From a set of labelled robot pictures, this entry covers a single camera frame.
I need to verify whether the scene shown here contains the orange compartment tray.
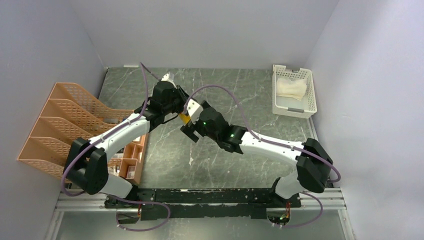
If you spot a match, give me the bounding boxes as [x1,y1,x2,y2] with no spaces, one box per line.
[108,134,149,185]

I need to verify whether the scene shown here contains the aluminium frame rails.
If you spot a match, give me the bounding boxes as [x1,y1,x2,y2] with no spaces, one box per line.
[46,114,347,240]

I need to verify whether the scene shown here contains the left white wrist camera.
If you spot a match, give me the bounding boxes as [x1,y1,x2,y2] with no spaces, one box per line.
[161,72,176,86]

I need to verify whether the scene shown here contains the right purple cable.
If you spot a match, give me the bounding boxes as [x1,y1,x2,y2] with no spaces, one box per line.
[182,84,342,229]

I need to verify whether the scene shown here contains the orange file organizer rack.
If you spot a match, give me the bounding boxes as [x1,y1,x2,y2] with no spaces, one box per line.
[17,82,132,179]

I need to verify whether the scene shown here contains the brown yellow cloth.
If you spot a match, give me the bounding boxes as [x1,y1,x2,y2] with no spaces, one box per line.
[178,113,191,126]

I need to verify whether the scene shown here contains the white towel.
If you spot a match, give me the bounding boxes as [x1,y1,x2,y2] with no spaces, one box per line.
[275,77,307,101]

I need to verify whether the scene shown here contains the white plastic basket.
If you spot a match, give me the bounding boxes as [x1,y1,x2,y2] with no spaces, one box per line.
[272,64,318,119]

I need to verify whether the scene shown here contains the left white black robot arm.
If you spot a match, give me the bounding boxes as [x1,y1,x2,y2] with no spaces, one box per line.
[61,81,189,208]

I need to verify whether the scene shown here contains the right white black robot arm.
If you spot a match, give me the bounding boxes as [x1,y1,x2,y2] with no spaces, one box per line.
[181,99,333,207]

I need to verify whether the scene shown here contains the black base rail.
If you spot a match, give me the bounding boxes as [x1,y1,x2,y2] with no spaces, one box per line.
[104,188,301,221]

